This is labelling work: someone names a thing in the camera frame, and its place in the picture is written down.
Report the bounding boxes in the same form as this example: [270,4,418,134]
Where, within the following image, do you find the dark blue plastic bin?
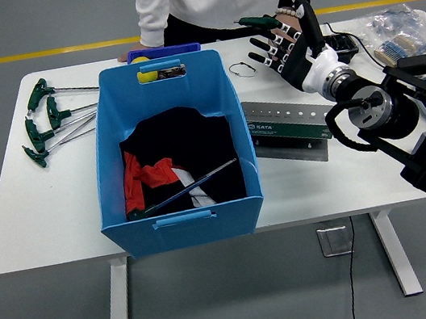
[125,39,203,65]

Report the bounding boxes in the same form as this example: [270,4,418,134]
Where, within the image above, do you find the black floor cable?
[335,216,370,319]

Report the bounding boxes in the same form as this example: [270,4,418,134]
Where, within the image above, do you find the metal floor plate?
[315,223,355,259]

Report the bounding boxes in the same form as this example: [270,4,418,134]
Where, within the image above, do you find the person's left hand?
[259,9,306,53]

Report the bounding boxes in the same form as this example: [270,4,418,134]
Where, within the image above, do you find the blue plastic storage box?
[73,44,272,264]

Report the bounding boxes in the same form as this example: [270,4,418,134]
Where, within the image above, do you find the taped resistor strip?
[371,31,419,69]

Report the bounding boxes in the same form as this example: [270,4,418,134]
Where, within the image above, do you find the small green T-handle hex key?
[233,11,282,36]

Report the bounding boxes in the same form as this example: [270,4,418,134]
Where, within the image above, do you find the person's right hand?
[115,46,148,65]

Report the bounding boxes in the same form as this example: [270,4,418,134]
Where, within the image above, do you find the large green T-handle hex key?
[120,157,245,222]

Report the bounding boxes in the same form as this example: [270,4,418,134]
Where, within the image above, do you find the clear plastic parts bag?
[351,0,426,80]

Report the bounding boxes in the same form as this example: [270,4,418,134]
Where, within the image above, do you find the white table leg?
[95,255,139,319]
[369,205,424,301]

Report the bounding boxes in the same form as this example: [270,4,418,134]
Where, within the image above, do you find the thin wire loop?
[227,59,259,83]

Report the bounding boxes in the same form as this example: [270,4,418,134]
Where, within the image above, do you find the yellow ball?
[131,53,162,86]

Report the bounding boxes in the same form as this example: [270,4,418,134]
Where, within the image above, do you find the green metal tool holder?
[241,87,343,174]

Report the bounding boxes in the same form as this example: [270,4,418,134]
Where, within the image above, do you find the black red clothing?
[110,97,249,220]

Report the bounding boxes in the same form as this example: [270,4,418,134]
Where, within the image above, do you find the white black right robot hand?
[238,0,349,103]

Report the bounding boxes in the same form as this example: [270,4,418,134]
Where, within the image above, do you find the black plastic tray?
[323,31,361,67]

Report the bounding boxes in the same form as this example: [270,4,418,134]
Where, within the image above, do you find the black power adapter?
[395,53,426,75]

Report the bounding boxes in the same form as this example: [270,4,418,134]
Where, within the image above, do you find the black adapter cable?
[323,13,391,79]

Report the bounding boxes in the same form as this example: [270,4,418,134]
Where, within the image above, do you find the white bead bracelet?
[274,5,299,19]

